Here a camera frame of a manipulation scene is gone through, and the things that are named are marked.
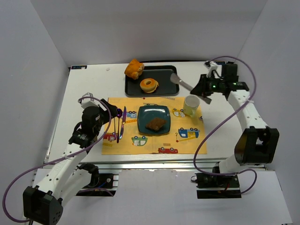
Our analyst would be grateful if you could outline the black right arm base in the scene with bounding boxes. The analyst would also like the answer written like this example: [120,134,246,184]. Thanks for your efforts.
[191,173,241,199]

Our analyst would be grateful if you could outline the orange bread roll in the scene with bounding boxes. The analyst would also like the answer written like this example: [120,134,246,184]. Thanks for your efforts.
[124,59,145,80]

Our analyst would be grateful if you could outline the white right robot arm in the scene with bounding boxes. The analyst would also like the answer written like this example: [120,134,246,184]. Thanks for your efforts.
[190,61,279,176]

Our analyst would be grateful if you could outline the yellow vehicle print placemat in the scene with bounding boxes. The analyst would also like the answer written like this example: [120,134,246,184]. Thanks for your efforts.
[102,97,205,155]

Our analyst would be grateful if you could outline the metal serving tongs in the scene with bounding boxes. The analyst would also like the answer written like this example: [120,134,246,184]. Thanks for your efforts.
[170,73,212,105]

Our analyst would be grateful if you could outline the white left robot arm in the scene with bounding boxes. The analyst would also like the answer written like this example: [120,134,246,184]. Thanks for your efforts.
[22,97,118,225]

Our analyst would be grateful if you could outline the dark brown bread piece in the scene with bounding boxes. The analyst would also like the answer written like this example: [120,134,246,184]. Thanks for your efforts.
[145,118,167,131]

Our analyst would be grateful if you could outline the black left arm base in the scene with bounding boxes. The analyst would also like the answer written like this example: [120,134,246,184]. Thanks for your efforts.
[73,163,119,197]

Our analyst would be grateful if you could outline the black baking tray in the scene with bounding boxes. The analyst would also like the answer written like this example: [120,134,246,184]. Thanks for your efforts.
[125,65,180,97]

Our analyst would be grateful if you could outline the iridescent table knife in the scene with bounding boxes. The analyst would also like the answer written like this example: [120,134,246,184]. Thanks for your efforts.
[119,107,127,139]

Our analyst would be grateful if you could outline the bagel sandwich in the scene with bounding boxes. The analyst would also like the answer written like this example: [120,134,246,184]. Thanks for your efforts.
[140,78,159,93]

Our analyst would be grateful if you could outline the purple iridescent spoon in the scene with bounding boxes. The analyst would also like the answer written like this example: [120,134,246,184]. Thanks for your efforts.
[117,108,123,143]

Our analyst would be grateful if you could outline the dark teal square plate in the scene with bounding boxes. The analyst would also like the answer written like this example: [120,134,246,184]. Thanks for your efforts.
[137,105,171,136]

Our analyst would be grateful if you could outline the pale yellow mug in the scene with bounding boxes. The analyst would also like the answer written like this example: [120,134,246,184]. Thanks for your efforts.
[183,95,200,117]

